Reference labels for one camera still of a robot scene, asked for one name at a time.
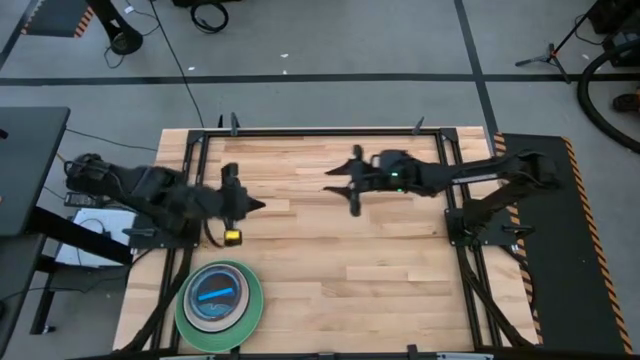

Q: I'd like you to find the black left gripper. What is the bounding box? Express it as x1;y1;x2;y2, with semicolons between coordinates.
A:
212;162;267;232

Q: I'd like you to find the black metal table frame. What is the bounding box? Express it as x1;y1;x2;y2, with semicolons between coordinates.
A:
119;127;539;357

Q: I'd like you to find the teal transparent small plate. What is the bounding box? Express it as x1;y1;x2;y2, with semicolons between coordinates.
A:
190;267;245;322

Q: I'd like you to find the black equipment case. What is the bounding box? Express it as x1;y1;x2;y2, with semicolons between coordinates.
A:
587;0;640;69

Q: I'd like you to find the light green large plate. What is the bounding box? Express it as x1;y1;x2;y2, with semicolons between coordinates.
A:
175;259;265;353

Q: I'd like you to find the black round stand base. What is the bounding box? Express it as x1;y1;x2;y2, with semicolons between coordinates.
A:
87;0;145;56

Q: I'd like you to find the person's shoe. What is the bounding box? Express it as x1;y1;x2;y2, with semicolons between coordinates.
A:
613;92;640;114

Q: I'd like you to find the thin black floor cable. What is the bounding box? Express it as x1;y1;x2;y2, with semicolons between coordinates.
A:
148;0;206;129

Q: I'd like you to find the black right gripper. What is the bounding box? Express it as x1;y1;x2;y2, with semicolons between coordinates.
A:
322;144;404;218

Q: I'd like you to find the black tripod stand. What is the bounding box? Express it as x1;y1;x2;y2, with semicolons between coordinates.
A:
514;0;609;85

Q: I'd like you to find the white plastic plate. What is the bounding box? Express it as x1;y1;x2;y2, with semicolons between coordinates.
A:
182;263;251;334

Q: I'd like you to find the small hazard-striped black mat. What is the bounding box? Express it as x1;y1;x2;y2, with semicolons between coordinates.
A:
22;0;96;39

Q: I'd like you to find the black hazard-striped floor mat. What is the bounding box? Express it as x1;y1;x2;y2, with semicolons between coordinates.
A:
493;132;635;354

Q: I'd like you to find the white paper sheet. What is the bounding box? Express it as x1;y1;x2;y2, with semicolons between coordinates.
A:
53;207;139;269

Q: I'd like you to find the thick black hose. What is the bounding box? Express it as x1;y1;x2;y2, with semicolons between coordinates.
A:
576;42;640;155

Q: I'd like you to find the black desk top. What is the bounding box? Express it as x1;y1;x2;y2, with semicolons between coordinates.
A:
0;106;72;237

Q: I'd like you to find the black desk crossbar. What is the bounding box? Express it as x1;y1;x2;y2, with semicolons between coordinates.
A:
27;206;135;267

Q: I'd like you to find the coiled black cable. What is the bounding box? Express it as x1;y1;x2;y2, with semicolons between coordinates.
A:
189;1;230;35

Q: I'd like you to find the black power adapter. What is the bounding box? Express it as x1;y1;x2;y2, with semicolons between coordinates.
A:
63;191;109;209

